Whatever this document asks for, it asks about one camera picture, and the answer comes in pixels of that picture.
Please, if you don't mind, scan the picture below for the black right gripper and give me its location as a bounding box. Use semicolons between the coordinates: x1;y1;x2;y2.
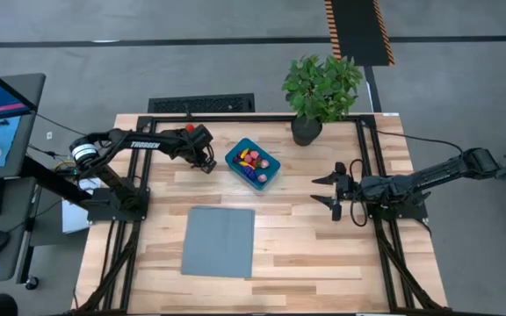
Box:
308;161;363;222

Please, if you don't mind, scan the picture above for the blue plastic tupperware container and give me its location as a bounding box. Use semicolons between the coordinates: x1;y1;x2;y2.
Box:
224;137;282;192

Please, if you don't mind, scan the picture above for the grey cloth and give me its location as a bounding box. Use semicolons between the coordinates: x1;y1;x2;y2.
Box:
180;205;257;279

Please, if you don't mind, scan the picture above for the green plant in black pot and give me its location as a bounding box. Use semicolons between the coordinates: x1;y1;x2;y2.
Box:
281;54;365;147

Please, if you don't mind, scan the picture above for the white box under table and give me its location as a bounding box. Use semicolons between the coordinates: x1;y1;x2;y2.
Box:
61;197;92;234

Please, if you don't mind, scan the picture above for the black orange-striped floor mat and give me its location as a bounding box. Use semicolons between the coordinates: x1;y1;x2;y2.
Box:
323;0;396;68

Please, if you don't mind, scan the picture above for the grey computer desk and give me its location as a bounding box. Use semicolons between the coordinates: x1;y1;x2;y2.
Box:
0;72;47;285

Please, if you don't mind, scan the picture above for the black looped gripper cable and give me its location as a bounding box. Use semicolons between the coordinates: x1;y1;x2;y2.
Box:
348;158;369;228

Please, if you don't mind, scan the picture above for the black aluminium table frame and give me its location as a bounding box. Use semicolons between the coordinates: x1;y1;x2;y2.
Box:
73;112;452;316

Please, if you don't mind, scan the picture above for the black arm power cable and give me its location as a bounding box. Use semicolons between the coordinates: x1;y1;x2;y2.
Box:
369;125;466;155

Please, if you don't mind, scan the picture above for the yellow cable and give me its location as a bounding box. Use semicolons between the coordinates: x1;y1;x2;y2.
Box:
53;159;81;173

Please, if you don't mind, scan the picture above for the thin black cable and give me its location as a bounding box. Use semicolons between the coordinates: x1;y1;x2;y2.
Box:
27;142;76;160
35;112;90;138

